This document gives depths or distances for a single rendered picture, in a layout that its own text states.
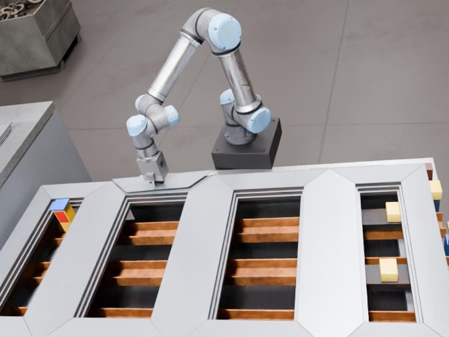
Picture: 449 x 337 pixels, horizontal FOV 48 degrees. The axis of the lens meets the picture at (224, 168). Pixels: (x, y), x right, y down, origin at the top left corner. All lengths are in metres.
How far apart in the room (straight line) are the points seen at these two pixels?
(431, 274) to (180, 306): 0.75
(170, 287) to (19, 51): 4.09
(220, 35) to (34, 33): 3.61
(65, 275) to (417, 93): 2.81
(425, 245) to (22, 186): 1.57
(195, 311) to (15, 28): 4.16
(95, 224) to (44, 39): 3.48
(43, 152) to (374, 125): 2.17
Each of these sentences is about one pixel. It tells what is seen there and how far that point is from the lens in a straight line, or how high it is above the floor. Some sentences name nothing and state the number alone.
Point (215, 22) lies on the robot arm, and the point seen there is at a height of 1.40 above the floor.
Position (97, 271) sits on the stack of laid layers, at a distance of 1.85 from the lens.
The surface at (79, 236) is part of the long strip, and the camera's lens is 1.98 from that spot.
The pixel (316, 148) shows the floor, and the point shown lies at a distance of 3.42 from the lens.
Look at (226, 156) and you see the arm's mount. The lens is 2.25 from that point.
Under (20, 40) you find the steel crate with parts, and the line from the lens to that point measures 5.39.
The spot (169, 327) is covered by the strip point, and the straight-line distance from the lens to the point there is 1.58.
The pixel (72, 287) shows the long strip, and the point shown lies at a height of 0.86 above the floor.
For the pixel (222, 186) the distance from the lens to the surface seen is 1.94.
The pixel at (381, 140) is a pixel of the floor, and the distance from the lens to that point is 3.45.
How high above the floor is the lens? 2.12
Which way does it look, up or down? 38 degrees down
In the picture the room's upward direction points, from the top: 15 degrees counter-clockwise
